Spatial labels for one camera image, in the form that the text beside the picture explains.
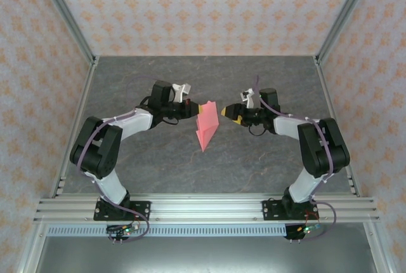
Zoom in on pink paper sheet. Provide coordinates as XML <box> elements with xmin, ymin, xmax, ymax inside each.
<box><xmin>195</xmin><ymin>100</ymin><xmax>220</xmax><ymax>153</ymax></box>

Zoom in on circuit board with LEDs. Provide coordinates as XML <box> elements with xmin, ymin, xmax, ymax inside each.
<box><xmin>287</xmin><ymin>222</ymin><xmax>322</xmax><ymax>242</ymax></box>
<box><xmin>106</xmin><ymin>222</ymin><xmax>141</xmax><ymax>243</ymax></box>

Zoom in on grey metal panel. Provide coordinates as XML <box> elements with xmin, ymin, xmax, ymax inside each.
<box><xmin>31</xmin><ymin>236</ymin><xmax>377</xmax><ymax>273</ymax></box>

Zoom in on aluminium table side rail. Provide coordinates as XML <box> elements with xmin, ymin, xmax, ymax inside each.
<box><xmin>313</xmin><ymin>56</ymin><xmax>362</xmax><ymax>198</ymax></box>
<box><xmin>49</xmin><ymin>57</ymin><xmax>100</xmax><ymax>198</ymax></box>

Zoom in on aluminium mounting rail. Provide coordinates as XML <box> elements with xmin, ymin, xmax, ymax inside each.
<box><xmin>34</xmin><ymin>194</ymin><xmax>381</xmax><ymax>223</ymax></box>

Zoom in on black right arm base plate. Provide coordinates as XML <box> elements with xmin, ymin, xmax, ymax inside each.
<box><xmin>261</xmin><ymin>199</ymin><xmax>319</xmax><ymax>222</ymax></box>

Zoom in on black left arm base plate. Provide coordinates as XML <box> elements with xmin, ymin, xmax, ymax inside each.
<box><xmin>93</xmin><ymin>201</ymin><xmax>152</xmax><ymax>222</ymax></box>

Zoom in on aluminium frame post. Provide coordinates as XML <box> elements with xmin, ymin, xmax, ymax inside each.
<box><xmin>313</xmin><ymin>0</ymin><xmax>381</xmax><ymax>65</ymax></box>
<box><xmin>33</xmin><ymin>0</ymin><xmax>98</xmax><ymax>65</ymax></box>

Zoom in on grey slotted cable duct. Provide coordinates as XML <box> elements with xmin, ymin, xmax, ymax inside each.
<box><xmin>46</xmin><ymin>225</ymin><xmax>372</xmax><ymax>237</ymax></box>

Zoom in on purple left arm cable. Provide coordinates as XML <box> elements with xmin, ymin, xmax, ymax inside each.
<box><xmin>77</xmin><ymin>76</ymin><xmax>150</xmax><ymax>244</ymax></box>

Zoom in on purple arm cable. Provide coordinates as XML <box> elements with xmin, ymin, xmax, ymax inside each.
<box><xmin>77</xmin><ymin>76</ymin><xmax>150</xmax><ymax>244</ymax></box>
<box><xmin>253</xmin><ymin>75</ymin><xmax>337</xmax><ymax>243</ymax></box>

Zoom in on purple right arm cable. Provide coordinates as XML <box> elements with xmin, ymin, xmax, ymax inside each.
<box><xmin>253</xmin><ymin>75</ymin><xmax>337</xmax><ymax>243</ymax></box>

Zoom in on aluminium frame leg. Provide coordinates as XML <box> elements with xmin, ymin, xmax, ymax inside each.
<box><xmin>17</xmin><ymin>222</ymin><xmax>48</xmax><ymax>273</ymax></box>
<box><xmin>363</xmin><ymin>222</ymin><xmax>393</xmax><ymax>273</ymax></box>

